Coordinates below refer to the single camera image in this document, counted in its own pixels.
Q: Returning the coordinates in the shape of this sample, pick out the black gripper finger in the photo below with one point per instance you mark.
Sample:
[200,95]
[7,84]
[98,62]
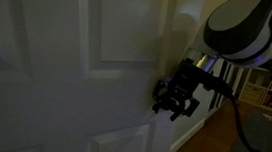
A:
[166,104]
[188,107]

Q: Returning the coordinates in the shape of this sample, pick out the white slatted door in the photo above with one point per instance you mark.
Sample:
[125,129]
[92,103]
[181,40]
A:
[224,84]

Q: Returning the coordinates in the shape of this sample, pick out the white bookshelf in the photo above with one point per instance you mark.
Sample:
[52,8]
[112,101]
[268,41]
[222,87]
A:
[259,81]

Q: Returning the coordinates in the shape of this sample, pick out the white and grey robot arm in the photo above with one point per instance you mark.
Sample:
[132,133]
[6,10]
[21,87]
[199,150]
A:
[241,26]

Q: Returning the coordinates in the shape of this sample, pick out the white baseboard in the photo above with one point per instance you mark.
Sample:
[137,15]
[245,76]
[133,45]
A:
[187,136]

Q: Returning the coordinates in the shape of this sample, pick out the white panelled door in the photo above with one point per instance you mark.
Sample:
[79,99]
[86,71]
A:
[42,77]

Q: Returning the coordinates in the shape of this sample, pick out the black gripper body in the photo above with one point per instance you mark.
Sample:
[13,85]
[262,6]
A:
[187,79]

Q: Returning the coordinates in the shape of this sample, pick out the woven storage basket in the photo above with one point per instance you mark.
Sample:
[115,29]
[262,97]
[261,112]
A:
[253,94]

